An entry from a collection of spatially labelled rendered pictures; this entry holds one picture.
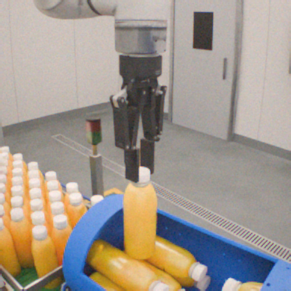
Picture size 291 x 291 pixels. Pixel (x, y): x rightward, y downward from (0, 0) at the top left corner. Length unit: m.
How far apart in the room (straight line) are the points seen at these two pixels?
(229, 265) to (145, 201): 0.29
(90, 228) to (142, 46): 0.39
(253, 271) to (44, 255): 0.54
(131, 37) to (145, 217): 0.34
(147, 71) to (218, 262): 0.49
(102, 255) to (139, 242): 0.09
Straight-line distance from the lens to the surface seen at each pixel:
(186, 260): 0.71
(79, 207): 1.00
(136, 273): 0.66
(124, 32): 0.51
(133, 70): 0.51
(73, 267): 0.70
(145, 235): 0.66
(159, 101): 0.59
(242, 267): 0.77
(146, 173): 0.60
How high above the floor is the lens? 1.62
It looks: 23 degrees down
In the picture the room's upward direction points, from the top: straight up
